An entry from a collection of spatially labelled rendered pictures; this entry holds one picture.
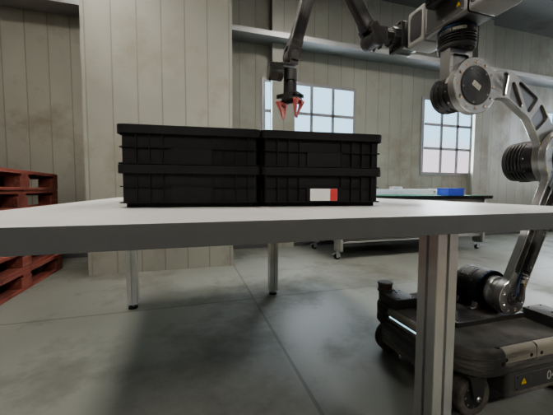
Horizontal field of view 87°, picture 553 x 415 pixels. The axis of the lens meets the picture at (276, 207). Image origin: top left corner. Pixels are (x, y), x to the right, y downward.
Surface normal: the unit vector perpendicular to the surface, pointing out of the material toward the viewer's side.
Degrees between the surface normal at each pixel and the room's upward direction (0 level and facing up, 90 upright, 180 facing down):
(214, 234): 90
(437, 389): 90
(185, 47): 90
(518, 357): 90
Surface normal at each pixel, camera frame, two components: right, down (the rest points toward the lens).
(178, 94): 0.29, 0.06
